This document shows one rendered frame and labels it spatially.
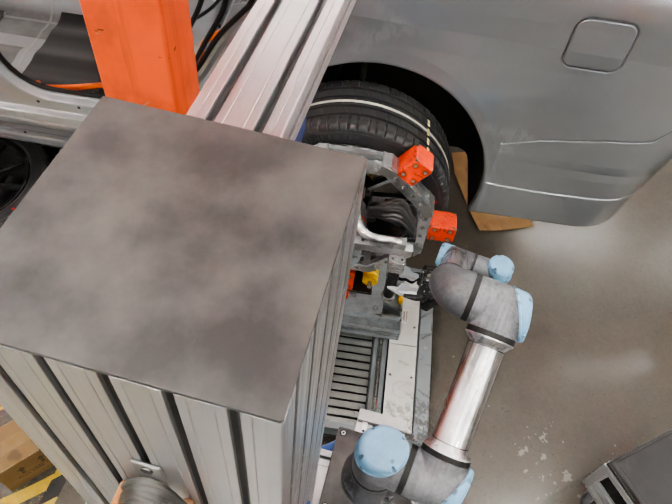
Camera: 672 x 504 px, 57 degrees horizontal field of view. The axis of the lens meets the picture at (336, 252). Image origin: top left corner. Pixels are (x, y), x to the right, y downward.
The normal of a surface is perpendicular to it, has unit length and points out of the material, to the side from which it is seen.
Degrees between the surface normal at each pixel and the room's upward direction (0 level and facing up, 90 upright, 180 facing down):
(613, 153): 90
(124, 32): 90
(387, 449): 7
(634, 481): 0
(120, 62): 90
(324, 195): 0
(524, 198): 90
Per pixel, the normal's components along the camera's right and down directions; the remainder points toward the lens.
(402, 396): 0.07, -0.60
